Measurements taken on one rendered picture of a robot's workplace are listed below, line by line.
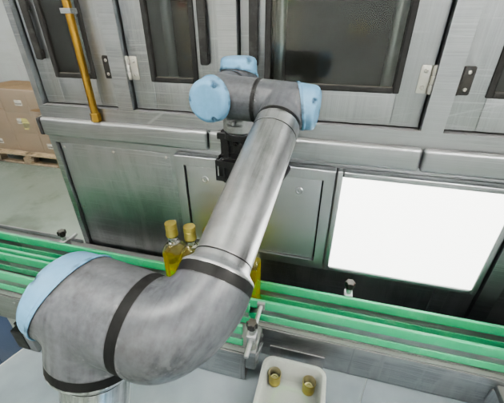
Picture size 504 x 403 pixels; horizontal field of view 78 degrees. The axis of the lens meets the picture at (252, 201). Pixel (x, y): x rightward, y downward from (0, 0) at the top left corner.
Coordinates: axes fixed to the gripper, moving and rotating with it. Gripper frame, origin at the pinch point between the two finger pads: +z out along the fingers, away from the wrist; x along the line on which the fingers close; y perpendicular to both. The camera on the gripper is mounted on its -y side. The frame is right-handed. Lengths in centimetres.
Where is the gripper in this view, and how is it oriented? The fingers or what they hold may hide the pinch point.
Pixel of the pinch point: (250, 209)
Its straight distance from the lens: 79.1
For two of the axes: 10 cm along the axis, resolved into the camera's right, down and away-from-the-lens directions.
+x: -3.4, 4.7, -8.1
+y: -9.4, -1.7, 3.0
